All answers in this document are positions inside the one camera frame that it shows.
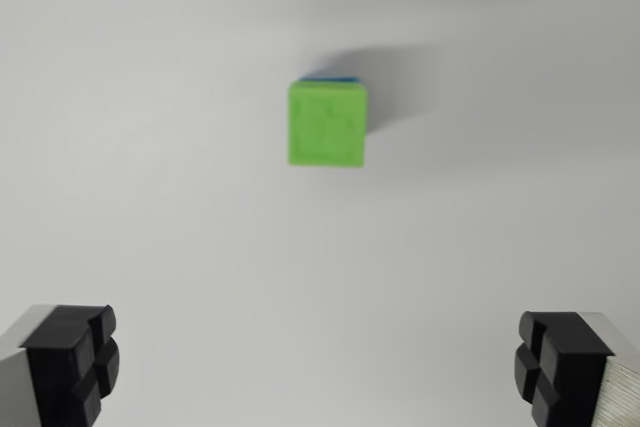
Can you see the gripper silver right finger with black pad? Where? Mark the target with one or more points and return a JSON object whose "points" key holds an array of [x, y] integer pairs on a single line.
{"points": [[575, 372]]}

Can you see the green cube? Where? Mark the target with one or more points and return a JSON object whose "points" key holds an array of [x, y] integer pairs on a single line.
{"points": [[327, 124]]}

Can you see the blue cube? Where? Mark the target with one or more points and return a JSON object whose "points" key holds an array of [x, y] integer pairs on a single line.
{"points": [[330, 78]]}

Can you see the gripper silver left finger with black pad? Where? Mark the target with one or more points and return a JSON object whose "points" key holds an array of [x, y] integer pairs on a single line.
{"points": [[55, 367]]}

